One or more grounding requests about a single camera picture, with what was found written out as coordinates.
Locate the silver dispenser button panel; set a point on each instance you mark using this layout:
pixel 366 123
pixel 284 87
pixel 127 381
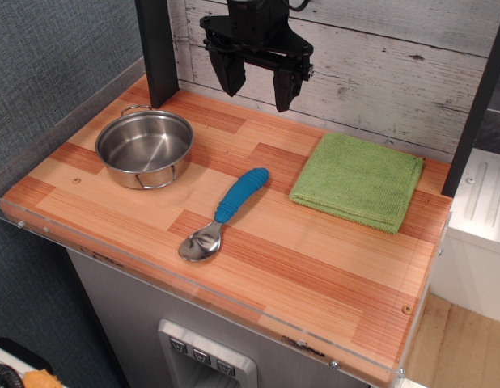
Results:
pixel 194 360

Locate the black right vertical post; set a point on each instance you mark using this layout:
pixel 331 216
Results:
pixel 475 118

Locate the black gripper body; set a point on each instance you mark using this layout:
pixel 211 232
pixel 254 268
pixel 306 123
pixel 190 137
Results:
pixel 258 32

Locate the orange plush object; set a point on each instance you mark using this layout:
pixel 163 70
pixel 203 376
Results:
pixel 40 379

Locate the white toy appliance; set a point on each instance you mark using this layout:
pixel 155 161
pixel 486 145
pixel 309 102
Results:
pixel 466 271

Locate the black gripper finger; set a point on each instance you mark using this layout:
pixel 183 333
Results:
pixel 229 69
pixel 287 83

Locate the black left vertical post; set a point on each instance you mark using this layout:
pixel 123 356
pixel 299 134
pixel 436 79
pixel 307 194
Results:
pixel 158 50

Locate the grey toy fridge cabinet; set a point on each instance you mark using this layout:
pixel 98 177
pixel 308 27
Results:
pixel 130 304

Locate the blue handled metal spoon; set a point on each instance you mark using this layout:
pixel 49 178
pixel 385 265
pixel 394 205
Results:
pixel 206 242

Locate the small stainless steel pot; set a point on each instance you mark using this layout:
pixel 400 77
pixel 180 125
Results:
pixel 144 148

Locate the green folded cloth napkin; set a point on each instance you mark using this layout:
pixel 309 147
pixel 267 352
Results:
pixel 359 181

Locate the black vertical post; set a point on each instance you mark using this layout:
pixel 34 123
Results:
pixel 475 118
pixel 158 50

